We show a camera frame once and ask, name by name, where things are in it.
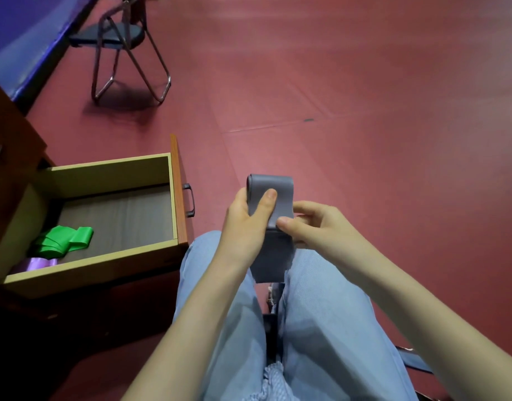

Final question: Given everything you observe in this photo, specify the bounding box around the person's left hand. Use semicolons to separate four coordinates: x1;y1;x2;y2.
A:
214;187;279;275

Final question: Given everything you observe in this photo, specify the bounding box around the person's right hand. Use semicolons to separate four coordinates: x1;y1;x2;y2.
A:
275;200;370;281

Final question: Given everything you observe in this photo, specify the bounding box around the grey resistance band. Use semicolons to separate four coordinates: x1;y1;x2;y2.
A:
246;174;297;285

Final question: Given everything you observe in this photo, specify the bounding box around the wooden drawer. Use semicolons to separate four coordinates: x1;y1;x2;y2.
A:
0;134;196;300

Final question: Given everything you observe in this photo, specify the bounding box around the green resistance band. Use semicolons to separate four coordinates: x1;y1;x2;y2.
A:
30;226;95;260

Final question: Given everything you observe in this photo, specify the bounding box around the purple resistance band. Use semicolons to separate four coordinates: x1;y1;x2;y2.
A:
13;256;59;275

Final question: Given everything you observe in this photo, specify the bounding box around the person's right forearm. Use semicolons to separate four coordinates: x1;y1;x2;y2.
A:
347;246;512;401

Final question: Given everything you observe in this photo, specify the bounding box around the person's left forearm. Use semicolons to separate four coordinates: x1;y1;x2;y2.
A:
122;254;257;401

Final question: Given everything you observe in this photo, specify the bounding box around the person's left leg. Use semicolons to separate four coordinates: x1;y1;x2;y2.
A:
172;231;270;401

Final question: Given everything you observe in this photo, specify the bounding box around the person's leg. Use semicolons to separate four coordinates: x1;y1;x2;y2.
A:
275;246;420;401
172;231;270;401

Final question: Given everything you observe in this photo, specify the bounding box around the person's right leg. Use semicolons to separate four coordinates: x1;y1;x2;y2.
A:
275;246;420;401

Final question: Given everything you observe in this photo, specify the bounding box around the black seat cushion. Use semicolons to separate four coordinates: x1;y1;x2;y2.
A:
262;312;283;365

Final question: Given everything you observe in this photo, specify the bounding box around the dark brown wooden cabinet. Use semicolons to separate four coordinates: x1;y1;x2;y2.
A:
0;72;191;372

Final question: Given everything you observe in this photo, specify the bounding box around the black drawer handle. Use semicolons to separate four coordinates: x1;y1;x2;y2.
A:
182;183;196;218

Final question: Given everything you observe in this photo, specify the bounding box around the metal frame chair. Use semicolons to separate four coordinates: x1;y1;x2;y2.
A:
68;0;173;106

